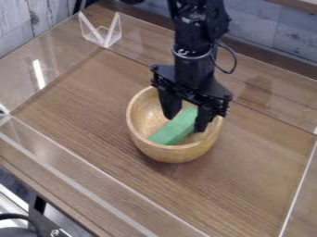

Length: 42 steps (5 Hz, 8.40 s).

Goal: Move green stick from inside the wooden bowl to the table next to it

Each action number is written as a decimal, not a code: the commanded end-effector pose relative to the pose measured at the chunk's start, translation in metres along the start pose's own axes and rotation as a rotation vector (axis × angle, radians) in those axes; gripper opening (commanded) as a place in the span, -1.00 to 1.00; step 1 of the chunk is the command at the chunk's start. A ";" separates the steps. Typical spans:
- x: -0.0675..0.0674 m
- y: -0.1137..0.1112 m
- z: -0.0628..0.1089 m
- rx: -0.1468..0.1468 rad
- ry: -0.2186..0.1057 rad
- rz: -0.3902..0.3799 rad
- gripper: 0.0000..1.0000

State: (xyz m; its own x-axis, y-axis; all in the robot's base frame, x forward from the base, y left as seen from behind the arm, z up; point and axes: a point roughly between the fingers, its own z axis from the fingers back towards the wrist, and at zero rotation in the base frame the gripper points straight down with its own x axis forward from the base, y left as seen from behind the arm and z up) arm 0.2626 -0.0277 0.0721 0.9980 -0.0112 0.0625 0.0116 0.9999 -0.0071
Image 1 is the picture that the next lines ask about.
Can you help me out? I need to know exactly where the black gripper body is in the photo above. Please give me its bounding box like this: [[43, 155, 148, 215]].
[[151, 56, 232, 117]]

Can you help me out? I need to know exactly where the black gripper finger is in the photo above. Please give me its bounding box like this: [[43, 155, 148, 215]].
[[194, 105, 216, 132], [158, 88, 182, 119]]

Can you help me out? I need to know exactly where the green rectangular stick block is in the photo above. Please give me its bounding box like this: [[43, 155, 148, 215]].
[[147, 106, 198, 145]]

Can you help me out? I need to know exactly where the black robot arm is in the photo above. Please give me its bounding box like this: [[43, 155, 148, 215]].
[[151, 0, 232, 132]]

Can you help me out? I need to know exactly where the wooden bowl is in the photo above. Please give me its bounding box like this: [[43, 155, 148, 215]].
[[125, 86, 223, 163]]

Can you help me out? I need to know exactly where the clear acrylic corner bracket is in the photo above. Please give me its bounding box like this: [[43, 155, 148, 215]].
[[77, 12, 121, 48]]

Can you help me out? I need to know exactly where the clear acrylic tray wall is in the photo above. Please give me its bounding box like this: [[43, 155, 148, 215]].
[[0, 108, 208, 237]]

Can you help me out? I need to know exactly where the black metal table frame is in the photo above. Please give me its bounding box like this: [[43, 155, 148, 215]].
[[28, 194, 71, 237]]

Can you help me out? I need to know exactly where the black cable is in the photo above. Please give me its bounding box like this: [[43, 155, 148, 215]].
[[0, 212, 33, 230]]

